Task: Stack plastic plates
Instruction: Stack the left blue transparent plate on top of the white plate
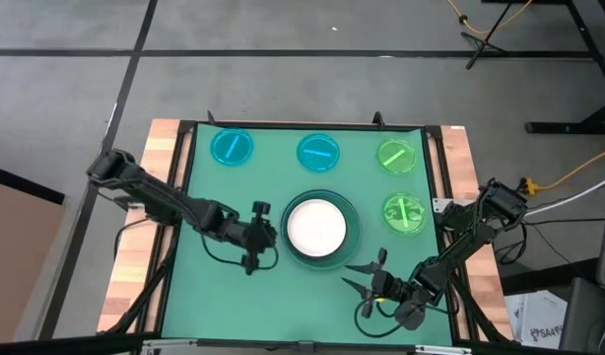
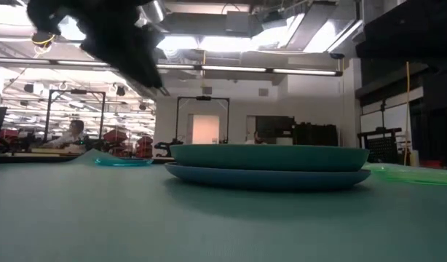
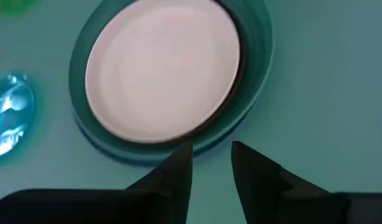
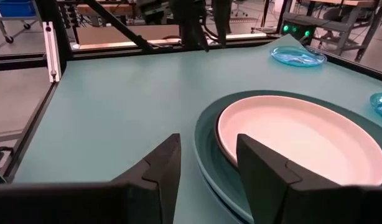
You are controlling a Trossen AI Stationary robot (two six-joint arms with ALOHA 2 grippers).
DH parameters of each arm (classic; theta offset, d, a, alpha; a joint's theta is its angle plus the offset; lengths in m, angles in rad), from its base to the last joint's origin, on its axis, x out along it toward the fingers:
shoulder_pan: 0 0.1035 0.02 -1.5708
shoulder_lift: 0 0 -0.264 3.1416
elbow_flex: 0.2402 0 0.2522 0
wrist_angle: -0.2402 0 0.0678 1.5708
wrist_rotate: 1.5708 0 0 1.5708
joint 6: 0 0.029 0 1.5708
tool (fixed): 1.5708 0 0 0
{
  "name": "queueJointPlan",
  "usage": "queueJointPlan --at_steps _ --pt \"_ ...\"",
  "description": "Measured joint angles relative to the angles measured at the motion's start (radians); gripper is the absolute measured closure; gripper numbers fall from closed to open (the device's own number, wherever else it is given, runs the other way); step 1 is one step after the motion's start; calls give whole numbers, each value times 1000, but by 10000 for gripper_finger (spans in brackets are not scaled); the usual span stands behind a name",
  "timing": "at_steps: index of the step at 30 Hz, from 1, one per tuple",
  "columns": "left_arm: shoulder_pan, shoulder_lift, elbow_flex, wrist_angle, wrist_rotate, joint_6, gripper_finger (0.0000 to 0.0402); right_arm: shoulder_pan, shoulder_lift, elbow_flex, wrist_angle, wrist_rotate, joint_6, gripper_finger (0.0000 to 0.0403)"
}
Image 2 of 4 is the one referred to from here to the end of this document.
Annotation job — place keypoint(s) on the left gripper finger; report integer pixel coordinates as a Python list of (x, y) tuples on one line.
[(125, 65), (145, 62)]

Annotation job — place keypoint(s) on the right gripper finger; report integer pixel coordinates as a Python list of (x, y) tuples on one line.
[(372, 40)]

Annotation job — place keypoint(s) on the small translucent cyan plate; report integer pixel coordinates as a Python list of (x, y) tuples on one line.
[(123, 162)]

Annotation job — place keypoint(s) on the small translucent green plate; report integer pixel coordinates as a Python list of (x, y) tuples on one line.
[(394, 166), (423, 178)]

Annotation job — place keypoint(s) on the large teal plastic plate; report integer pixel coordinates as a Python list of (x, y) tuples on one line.
[(271, 158)]

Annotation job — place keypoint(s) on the background black robot arm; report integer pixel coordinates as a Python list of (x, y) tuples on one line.
[(167, 147)]

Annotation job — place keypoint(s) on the black hanging spotlight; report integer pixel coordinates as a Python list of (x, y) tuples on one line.
[(120, 91), (142, 106)]

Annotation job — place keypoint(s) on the red machine cover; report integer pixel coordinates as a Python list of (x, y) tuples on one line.
[(145, 145), (115, 136)]

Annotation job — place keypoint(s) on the long ceiling light bar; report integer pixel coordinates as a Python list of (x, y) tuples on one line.
[(230, 68)]

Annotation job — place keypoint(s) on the pale orange door panel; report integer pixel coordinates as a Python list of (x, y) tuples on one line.
[(205, 129)]

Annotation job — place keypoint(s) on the black perforated rack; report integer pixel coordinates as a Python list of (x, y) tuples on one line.
[(381, 150)]

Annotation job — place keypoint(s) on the black cabinet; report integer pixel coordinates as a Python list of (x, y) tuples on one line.
[(314, 135)]

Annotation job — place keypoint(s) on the background wooden table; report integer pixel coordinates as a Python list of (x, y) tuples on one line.
[(45, 150)]

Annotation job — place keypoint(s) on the white container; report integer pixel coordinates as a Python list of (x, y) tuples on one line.
[(414, 158)]

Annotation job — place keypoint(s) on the red floor bin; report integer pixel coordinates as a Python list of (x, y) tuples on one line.
[(431, 163)]

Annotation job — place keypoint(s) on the green table mat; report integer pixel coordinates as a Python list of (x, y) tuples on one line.
[(99, 218)]

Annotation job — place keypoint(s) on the large blue plastic plate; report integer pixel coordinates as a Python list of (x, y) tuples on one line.
[(267, 180)]

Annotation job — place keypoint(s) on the black gantry frame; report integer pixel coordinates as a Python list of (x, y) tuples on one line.
[(203, 98), (102, 116)]

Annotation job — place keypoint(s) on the grey ceiling duct box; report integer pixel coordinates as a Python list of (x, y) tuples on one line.
[(238, 22)]

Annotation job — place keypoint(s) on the dark wall screen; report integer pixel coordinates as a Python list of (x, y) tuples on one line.
[(274, 126)]

